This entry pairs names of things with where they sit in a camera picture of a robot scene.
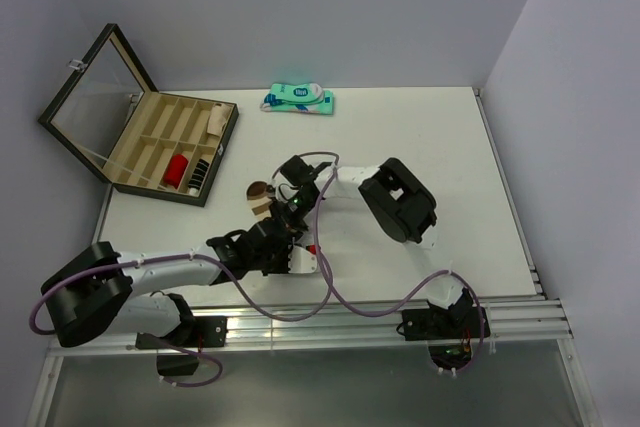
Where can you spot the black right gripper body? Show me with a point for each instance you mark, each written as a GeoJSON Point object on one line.
{"type": "Point", "coordinates": [292, 214]}

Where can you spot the black compartment box with lid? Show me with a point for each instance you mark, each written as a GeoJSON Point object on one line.
{"type": "Point", "coordinates": [111, 117]}

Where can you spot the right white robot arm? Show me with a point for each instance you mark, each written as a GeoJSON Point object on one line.
{"type": "Point", "coordinates": [405, 210]}

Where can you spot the aluminium mounting rail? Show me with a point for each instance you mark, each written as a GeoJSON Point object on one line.
{"type": "Point", "coordinates": [334, 369]}

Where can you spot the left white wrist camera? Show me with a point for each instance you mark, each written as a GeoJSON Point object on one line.
{"type": "Point", "coordinates": [303, 260]}

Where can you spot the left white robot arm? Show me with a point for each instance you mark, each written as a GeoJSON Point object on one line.
{"type": "Point", "coordinates": [106, 291]}

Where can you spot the beige rolled sock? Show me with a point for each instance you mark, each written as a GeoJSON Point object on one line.
{"type": "Point", "coordinates": [217, 119]}

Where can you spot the mint green folded socks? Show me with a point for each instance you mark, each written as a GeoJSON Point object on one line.
{"type": "Point", "coordinates": [308, 98]}

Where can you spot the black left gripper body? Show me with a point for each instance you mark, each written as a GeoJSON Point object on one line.
{"type": "Point", "coordinates": [275, 262]}

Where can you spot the black white striped sock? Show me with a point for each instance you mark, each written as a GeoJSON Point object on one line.
{"type": "Point", "coordinates": [197, 178]}

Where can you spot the brown striped sock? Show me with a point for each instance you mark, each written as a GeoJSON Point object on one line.
{"type": "Point", "coordinates": [260, 196]}

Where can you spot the red rolled sock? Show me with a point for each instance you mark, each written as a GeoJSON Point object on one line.
{"type": "Point", "coordinates": [175, 170]}

